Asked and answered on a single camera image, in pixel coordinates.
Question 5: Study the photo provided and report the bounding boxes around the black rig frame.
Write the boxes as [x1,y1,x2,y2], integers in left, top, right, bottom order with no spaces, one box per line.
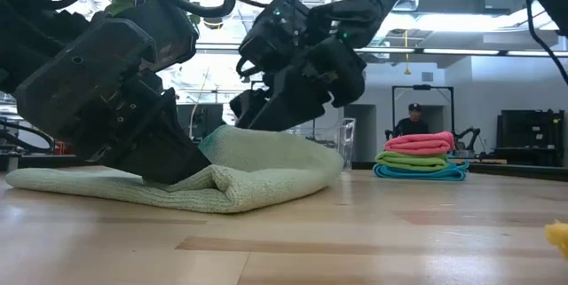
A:
[391,83,456,144]

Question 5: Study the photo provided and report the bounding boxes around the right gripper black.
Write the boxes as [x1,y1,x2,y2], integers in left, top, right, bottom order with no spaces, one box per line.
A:
[229,36,367,133]

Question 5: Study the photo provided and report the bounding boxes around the yellow microfiber towel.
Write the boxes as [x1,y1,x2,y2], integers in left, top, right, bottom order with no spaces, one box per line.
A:
[544,220,568,260]

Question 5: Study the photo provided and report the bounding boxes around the pink microfiber towel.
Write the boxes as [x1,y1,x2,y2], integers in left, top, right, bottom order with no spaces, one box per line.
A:
[383,131,456,156]

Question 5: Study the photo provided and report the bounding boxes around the clear plastic bin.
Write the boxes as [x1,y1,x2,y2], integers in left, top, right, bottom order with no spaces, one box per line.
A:
[288,117,357,170]

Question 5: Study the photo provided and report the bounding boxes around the blue microfiber towel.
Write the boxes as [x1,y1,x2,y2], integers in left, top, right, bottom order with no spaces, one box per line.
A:
[372,160,470,183]

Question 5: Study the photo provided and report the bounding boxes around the black equipment cabinet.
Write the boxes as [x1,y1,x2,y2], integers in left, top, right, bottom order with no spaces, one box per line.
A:
[495,107,565,167]

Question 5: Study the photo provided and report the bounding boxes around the long ceiling light strip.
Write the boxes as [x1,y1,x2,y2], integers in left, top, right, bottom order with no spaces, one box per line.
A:
[354,46,568,58]

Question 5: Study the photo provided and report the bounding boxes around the black monitor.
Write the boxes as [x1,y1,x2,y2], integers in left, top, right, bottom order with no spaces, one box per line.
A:
[177,103,225,140]

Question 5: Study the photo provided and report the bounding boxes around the bright green microfiber towel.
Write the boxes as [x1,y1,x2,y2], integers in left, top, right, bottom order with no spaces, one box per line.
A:
[375,150,450,172]

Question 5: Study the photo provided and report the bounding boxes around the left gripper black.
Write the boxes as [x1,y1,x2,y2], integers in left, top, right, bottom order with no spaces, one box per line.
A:
[15,18,212,185]

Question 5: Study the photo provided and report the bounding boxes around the person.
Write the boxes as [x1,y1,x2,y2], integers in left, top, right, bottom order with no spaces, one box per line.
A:
[392,102,431,138]

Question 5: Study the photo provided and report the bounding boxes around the pale green microfiber towel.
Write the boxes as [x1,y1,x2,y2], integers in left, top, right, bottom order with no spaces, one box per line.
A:
[4,124,344,214]

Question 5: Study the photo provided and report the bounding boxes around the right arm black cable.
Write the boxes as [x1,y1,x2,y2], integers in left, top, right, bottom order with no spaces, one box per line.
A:
[517,0,568,87]

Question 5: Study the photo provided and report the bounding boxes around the yellow hanging pendant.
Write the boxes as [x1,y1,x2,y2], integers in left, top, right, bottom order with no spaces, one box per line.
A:
[403,29,412,76]

